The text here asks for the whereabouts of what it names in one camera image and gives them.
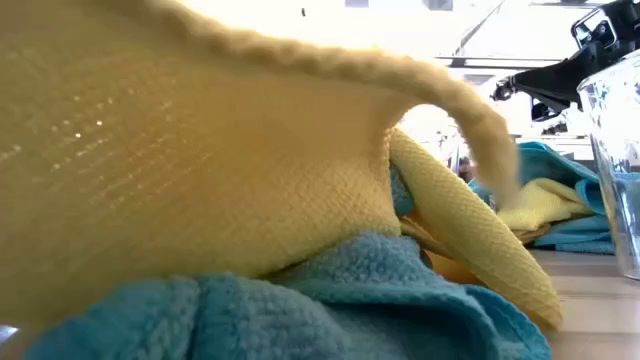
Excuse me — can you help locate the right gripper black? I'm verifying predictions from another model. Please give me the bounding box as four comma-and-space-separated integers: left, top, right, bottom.
492, 0, 640, 124

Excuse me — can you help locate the blue microfiber towel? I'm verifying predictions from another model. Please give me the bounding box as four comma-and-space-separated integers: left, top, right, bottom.
22, 232, 554, 360
468, 141, 610, 217
530, 214, 617, 256

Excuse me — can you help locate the yellow microfiber towel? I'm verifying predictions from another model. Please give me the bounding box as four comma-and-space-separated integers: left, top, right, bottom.
0, 0, 564, 334
496, 177, 595, 234

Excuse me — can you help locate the clear plastic basket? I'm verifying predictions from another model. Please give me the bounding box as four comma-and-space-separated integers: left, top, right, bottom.
576, 48, 640, 281

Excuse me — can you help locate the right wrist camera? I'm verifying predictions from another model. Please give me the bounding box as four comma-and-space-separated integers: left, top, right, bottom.
571, 7, 619, 50

